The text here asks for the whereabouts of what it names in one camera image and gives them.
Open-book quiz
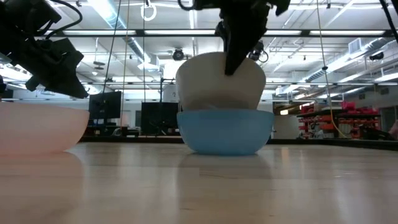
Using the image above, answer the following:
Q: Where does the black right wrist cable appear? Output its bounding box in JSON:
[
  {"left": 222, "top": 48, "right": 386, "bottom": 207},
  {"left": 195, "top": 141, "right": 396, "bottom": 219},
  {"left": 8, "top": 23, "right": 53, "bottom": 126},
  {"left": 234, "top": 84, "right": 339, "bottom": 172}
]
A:
[{"left": 177, "top": 0, "right": 195, "bottom": 12}]

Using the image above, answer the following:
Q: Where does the white plastic bowl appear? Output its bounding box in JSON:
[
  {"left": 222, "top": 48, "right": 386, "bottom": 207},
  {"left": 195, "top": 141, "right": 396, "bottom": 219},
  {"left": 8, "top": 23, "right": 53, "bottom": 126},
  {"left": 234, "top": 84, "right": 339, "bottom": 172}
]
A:
[{"left": 175, "top": 51, "right": 267, "bottom": 111}]

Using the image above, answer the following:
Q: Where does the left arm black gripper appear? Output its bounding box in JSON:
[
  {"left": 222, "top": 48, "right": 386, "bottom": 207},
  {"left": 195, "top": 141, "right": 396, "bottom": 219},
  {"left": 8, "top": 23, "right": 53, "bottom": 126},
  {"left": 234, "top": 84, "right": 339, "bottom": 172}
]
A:
[{"left": 0, "top": 0, "right": 90, "bottom": 100}]

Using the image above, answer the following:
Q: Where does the black ceiling fixture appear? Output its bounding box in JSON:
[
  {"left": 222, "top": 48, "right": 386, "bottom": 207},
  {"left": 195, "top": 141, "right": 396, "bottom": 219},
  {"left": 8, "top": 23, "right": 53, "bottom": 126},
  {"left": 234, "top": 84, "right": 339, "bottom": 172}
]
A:
[{"left": 369, "top": 51, "right": 386, "bottom": 62}]

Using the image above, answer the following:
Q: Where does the black hanging cable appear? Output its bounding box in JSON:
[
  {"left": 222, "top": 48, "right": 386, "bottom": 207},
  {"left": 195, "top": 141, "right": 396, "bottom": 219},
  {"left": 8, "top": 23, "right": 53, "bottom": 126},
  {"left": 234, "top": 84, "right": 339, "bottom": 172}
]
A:
[{"left": 102, "top": 0, "right": 123, "bottom": 93}]

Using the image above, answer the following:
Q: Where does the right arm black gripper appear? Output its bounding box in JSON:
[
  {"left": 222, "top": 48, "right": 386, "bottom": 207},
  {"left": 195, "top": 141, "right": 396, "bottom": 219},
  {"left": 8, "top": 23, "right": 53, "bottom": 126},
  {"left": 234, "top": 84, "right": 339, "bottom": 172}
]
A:
[{"left": 192, "top": 0, "right": 292, "bottom": 77}]

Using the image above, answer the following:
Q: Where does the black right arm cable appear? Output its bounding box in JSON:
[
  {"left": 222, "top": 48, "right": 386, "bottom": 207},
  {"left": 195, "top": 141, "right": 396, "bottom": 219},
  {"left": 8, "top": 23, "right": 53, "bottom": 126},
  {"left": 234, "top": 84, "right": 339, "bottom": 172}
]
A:
[{"left": 378, "top": 0, "right": 398, "bottom": 44}]

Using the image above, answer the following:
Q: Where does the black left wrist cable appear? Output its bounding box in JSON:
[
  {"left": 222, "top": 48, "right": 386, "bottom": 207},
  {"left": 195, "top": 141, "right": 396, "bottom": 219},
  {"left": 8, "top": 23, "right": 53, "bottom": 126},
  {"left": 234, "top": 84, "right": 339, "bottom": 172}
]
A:
[{"left": 43, "top": 0, "right": 83, "bottom": 40}]

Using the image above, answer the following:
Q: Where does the red parts shelf rack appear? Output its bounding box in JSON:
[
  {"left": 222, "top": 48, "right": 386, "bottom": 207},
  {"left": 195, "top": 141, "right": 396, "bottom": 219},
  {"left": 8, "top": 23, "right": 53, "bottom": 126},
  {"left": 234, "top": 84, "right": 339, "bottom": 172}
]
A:
[{"left": 297, "top": 101, "right": 382, "bottom": 140}]

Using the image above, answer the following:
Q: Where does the round black ceiling camera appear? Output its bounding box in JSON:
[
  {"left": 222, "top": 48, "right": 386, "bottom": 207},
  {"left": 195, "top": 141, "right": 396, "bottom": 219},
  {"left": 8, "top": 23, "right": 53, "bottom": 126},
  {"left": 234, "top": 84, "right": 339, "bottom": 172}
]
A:
[{"left": 172, "top": 48, "right": 185, "bottom": 62}]

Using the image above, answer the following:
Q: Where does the pink plastic bowl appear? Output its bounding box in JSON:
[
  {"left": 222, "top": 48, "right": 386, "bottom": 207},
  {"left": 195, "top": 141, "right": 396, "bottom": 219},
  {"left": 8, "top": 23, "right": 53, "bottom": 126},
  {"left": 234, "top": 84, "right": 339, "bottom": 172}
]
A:
[{"left": 0, "top": 101, "right": 90, "bottom": 156}]

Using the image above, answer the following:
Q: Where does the white hanging ring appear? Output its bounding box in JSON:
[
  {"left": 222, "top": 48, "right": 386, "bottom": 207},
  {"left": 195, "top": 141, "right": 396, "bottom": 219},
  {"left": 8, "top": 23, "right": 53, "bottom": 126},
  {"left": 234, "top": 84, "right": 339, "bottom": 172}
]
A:
[{"left": 140, "top": 2, "right": 157, "bottom": 22}]

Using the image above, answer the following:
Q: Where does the small black monitor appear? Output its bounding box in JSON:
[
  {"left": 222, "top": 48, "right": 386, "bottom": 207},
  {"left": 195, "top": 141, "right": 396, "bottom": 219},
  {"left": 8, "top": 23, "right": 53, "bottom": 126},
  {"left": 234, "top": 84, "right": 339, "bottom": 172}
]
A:
[{"left": 88, "top": 90, "right": 123, "bottom": 121}]

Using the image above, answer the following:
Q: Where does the white LED light strip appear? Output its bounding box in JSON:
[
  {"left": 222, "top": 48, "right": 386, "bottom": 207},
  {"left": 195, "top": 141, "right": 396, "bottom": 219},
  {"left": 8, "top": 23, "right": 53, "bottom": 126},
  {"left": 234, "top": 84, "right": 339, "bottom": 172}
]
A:
[
  {"left": 263, "top": 29, "right": 302, "bottom": 35},
  {"left": 62, "top": 30, "right": 137, "bottom": 35},
  {"left": 144, "top": 29, "right": 217, "bottom": 35},
  {"left": 309, "top": 30, "right": 386, "bottom": 35}
]

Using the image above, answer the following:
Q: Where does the white box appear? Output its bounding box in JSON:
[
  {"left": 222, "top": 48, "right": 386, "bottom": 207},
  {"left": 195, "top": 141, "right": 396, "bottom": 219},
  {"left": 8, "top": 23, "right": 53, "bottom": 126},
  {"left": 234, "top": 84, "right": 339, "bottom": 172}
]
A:
[{"left": 162, "top": 83, "right": 180, "bottom": 103}]

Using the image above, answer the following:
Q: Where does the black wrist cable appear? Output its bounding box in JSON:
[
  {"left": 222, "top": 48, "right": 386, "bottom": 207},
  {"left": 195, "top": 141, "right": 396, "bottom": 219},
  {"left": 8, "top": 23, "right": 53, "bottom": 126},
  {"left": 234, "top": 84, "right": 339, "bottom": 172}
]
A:
[
  {"left": 177, "top": 0, "right": 195, "bottom": 12},
  {"left": 43, "top": 0, "right": 83, "bottom": 40}
]

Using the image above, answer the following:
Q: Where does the black metal stand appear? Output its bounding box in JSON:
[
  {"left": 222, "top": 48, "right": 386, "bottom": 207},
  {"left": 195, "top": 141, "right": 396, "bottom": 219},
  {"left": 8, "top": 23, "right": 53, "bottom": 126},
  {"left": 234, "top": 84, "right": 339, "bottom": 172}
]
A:
[{"left": 159, "top": 77, "right": 178, "bottom": 103}]

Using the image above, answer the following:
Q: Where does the blue plastic bowl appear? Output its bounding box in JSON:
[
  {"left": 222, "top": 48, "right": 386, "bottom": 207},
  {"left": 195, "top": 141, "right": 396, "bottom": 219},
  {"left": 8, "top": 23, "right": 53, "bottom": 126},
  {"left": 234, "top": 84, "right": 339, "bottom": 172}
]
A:
[{"left": 176, "top": 108, "right": 275, "bottom": 156}]

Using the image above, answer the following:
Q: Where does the black aluminium table frame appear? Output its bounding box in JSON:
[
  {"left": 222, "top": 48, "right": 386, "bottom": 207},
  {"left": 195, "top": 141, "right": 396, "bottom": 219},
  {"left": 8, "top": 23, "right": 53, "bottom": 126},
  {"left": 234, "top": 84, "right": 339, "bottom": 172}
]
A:
[{"left": 79, "top": 136, "right": 398, "bottom": 152}]

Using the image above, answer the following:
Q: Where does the black hanging camera with cable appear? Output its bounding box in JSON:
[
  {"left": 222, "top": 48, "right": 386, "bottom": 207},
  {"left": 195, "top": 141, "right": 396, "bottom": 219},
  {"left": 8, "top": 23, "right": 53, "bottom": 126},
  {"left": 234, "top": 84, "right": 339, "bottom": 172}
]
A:
[{"left": 249, "top": 40, "right": 269, "bottom": 63}]

